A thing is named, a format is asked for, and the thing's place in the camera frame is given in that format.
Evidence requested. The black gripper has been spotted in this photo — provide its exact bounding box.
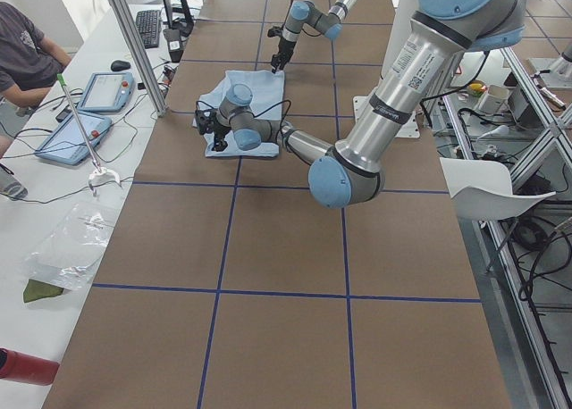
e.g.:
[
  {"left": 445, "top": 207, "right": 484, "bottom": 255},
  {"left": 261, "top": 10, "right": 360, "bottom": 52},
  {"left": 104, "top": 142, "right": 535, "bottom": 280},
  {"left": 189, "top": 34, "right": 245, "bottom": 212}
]
[
  {"left": 271, "top": 38, "right": 296, "bottom": 74},
  {"left": 211, "top": 122, "right": 231, "bottom": 152}
]

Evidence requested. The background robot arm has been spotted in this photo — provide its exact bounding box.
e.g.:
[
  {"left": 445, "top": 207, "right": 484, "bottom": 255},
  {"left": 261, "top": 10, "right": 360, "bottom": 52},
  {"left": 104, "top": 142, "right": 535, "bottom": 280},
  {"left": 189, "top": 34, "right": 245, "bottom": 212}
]
[{"left": 550, "top": 42, "right": 572, "bottom": 80}]

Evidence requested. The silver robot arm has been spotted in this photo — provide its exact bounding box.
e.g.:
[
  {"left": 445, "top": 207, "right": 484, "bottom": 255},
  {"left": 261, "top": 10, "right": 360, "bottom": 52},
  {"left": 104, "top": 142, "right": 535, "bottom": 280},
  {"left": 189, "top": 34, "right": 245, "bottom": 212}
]
[
  {"left": 196, "top": 0, "right": 526, "bottom": 208},
  {"left": 267, "top": 0, "right": 357, "bottom": 73}
]

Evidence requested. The far blue teach pendant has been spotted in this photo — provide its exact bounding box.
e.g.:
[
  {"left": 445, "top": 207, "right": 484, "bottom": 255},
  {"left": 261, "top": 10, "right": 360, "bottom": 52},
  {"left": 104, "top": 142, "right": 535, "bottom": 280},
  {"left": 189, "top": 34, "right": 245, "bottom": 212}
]
[{"left": 77, "top": 71, "right": 134, "bottom": 113}]

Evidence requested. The blue teach pendant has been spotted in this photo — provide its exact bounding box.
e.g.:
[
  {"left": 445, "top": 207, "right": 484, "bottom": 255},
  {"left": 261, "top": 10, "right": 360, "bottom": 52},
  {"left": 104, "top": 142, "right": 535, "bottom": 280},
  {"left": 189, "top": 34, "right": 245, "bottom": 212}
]
[
  {"left": 77, "top": 71, "right": 134, "bottom": 113},
  {"left": 34, "top": 112, "right": 112, "bottom": 165}
]

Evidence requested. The black computer mouse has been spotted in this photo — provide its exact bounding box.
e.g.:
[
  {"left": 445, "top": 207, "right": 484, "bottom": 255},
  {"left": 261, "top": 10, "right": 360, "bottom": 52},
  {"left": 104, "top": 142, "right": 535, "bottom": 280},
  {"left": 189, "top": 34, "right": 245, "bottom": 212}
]
[{"left": 110, "top": 60, "right": 131, "bottom": 72}]

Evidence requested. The reacher grabber stick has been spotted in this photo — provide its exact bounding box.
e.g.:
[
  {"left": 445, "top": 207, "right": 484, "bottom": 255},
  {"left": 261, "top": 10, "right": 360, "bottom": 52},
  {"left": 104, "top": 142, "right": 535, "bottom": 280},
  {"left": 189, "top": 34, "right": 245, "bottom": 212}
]
[{"left": 56, "top": 73, "right": 122, "bottom": 197}]

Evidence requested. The black keyboard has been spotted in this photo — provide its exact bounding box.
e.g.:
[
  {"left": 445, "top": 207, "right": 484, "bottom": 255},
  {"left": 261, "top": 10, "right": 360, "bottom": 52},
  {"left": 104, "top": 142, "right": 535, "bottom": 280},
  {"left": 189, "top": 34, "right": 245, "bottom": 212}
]
[{"left": 135, "top": 9, "right": 162, "bottom": 49}]

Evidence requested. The near blue teach pendant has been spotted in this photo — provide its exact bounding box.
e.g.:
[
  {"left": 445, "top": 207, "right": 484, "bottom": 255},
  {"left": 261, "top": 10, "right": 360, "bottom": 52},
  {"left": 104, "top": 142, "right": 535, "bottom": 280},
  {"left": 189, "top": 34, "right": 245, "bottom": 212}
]
[{"left": 34, "top": 112, "right": 112, "bottom": 165}]

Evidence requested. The clear plastic bag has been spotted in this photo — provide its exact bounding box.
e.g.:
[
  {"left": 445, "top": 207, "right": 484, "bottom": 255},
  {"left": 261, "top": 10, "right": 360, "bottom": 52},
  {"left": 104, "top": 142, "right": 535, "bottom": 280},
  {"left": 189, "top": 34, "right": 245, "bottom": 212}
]
[{"left": 24, "top": 202, "right": 120, "bottom": 290}]

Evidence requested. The seated person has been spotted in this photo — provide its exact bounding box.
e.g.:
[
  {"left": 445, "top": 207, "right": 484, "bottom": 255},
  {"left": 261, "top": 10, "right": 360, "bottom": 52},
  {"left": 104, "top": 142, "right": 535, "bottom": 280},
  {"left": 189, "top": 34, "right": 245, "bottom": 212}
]
[{"left": 0, "top": 1, "right": 73, "bottom": 200}]

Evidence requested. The white mug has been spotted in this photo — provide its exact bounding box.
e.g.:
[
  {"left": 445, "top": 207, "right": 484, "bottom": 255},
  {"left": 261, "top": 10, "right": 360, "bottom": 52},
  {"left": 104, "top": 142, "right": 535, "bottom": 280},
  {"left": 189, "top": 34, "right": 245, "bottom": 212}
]
[{"left": 476, "top": 85, "right": 510, "bottom": 115}]

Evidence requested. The white plastic chair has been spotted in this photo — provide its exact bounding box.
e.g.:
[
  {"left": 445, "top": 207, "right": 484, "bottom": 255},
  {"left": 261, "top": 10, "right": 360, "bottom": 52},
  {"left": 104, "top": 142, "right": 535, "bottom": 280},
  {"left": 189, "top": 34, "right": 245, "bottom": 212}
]
[{"left": 440, "top": 157, "right": 555, "bottom": 221}]

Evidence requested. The green cloth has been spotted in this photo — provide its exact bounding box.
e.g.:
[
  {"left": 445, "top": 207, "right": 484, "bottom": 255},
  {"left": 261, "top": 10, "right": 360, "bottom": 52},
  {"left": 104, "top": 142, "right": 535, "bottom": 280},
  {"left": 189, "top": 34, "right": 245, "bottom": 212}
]
[{"left": 22, "top": 279, "right": 64, "bottom": 304}]

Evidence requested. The red bottle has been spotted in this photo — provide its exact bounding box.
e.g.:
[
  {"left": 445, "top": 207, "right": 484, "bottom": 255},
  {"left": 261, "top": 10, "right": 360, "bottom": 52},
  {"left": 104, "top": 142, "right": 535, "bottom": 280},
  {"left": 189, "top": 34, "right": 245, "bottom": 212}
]
[{"left": 1, "top": 348, "right": 60, "bottom": 386}]

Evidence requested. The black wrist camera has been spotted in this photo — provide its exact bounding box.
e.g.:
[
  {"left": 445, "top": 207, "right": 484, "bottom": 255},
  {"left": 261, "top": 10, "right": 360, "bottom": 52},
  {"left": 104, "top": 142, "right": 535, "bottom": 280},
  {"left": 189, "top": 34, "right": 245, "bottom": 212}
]
[
  {"left": 195, "top": 109, "right": 216, "bottom": 136},
  {"left": 267, "top": 26, "right": 282, "bottom": 38}
]

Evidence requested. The aluminium frame post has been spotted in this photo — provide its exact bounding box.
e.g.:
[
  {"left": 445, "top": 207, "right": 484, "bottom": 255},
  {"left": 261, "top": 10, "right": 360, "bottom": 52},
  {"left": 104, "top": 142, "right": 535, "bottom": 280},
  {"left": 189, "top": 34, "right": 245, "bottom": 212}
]
[{"left": 108, "top": 0, "right": 167, "bottom": 117}]

